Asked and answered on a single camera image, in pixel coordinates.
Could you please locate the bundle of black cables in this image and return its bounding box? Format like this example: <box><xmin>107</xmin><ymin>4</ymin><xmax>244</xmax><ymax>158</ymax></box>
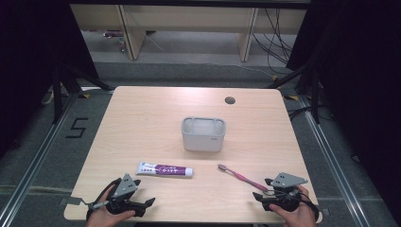
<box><xmin>252</xmin><ymin>8</ymin><xmax>294</xmax><ymax>75</ymax></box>

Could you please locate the white cable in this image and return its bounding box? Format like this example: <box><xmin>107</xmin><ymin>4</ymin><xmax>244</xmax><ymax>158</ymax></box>
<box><xmin>41</xmin><ymin>88</ymin><xmax>64</xmax><ymax>106</ymax></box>

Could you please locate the black metal stand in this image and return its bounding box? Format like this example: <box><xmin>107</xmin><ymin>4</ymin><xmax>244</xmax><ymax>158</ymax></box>
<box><xmin>268</xmin><ymin>62</ymin><xmax>321</xmax><ymax>125</ymax></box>
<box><xmin>51</xmin><ymin>61</ymin><xmax>114</xmax><ymax>124</ymax></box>

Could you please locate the dark curtain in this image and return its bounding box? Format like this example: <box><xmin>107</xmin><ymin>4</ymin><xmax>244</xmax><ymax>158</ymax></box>
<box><xmin>286</xmin><ymin>0</ymin><xmax>401</xmax><ymax>221</ymax></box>
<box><xmin>0</xmin><ymin>0</ymin><xmax>99</xmax><ymax>159</ymax></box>

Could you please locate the grey toothbrush holder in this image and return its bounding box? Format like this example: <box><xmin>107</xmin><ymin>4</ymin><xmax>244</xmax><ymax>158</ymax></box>
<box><xmin>181</xmin><ymin>116</ymin><xmax>227</xmax><ymax>153</ymax></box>

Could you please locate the silver metal clip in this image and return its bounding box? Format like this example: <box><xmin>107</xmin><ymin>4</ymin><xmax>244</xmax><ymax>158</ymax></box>
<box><xmin>80</xmin><ymin>199</ymin><xmax>110</xmax><ymax>210</ymax></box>

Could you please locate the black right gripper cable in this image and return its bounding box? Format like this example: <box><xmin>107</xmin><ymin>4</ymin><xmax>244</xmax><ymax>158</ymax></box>
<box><xmin>296</xmin><ymin>190</ymin><xmax>320</xmax><ymax>220</ymax></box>

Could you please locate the dark object under desk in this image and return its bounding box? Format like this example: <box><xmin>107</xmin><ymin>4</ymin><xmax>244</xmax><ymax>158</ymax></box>
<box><xmin>103</xmin><ymin>29</ymin><xmax>126</xmax><ymax>38</ymax></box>

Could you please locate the beige wooden desk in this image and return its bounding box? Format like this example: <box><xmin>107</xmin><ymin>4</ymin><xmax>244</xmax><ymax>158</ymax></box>
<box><xmin>69</xmin><ymin>3</ymin><xmax>308</xmax><ymax>62</ymax></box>

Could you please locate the person's left hand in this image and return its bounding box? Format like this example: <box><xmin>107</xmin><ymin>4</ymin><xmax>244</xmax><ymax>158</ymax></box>
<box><xmin>85</xmin><ymin>183</ymin><xmax>136</xmax><ymax>227</ymax></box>

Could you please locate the aluminium floor rail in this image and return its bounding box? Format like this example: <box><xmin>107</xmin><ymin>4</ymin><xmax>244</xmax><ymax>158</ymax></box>
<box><xmin>0</xmin><ymin>93</ymin><xmax>78</xmax><ymax>226</ymax></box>
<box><xmin>299</xmin><ymin>96</ymin><xmax>373</xmax><ymax>227</ymax></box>

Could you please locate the purple and white toothpaste tube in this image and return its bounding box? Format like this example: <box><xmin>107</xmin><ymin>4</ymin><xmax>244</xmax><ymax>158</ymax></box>
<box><xmin>135</xmin><ymin>162</ymin><xmax>194</xmax><ymax>179</ymax></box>

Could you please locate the black floor cable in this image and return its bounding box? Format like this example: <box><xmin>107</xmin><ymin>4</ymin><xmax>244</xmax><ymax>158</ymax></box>
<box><xmin>288</xmin><ymin>106</ymin><xmax>313</xmax><ymax>121</ymax></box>

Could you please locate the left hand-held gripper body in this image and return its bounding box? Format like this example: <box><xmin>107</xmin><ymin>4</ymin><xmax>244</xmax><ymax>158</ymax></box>
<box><xmin>105</xmin><ymin>173</ymin><xmax>148</xmax><ymax>218</ymax></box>

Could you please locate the pink toothbrush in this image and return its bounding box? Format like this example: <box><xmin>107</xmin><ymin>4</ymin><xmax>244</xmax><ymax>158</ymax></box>
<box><xmin>217</xmin><ymin>164</ymin><xmax>274</xmax><ymax>194</ymax></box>

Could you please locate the person's right hand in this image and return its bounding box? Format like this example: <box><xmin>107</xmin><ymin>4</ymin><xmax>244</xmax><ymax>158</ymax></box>
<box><xmin>268</xmin><ymin>184</ymin><xmax>318</xmax><ymax>227</ymax></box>

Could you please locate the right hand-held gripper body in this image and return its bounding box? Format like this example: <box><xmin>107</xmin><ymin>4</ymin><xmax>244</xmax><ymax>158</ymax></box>
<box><xmin>260</xmin><ymin>171</ymin><xmax>309</xmax><ymax>213</ymax></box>

